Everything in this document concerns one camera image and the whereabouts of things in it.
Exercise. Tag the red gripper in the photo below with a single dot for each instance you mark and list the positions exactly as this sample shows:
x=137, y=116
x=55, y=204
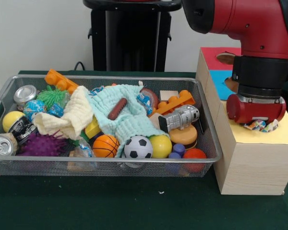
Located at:
x=254, y=111

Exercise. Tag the mint green cloth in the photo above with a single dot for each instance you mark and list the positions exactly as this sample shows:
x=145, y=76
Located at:
x=134, y=119

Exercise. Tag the red ball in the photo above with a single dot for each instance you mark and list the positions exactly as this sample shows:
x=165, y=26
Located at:
x=195, y=153

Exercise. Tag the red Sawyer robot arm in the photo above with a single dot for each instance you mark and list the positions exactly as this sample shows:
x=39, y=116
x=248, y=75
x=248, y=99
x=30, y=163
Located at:
x=254, y=28

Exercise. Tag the wooden box with three holes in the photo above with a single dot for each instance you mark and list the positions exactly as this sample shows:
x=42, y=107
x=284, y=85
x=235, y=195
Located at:
x=254, y=167

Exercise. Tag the purple spiky ball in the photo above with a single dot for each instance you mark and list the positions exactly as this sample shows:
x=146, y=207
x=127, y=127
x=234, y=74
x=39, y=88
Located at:
x=43, y=146

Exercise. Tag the silver mesh bin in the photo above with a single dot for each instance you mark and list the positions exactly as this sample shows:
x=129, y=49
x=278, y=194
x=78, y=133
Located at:
x=110, y=167

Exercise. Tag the small orange basketball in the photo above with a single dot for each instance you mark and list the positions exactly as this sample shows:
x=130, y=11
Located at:
x=106, y=146

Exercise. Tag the brown toy sausage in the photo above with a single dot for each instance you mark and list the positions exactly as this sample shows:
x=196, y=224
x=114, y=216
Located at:
x=117, y=109

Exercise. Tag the black and white soccer ball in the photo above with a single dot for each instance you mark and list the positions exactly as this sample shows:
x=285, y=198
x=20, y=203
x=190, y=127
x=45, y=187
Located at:
x=138, y=147

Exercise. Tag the silver toy robot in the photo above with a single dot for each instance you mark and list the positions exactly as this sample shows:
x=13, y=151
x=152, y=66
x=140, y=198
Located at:
x=180, y=117

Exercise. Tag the colourful patterned cloth scrunchie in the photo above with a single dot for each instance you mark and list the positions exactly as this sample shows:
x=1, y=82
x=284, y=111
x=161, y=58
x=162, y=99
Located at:
x=259, y=125

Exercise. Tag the yellow ball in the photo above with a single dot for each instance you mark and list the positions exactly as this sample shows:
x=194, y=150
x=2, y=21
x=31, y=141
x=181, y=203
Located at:
x=161, y=146

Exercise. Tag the cream cloth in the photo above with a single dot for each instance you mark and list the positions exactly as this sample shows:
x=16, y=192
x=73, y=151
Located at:
x=69, y=117

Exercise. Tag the long orange toy brick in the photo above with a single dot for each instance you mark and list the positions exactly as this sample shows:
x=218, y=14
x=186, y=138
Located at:
x=60, y=80

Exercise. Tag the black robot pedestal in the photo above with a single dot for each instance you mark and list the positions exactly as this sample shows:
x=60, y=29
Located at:
x=132, y=43

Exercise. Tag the dark green table cloth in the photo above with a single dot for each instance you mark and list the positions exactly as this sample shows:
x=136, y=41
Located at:
x=110, y=203

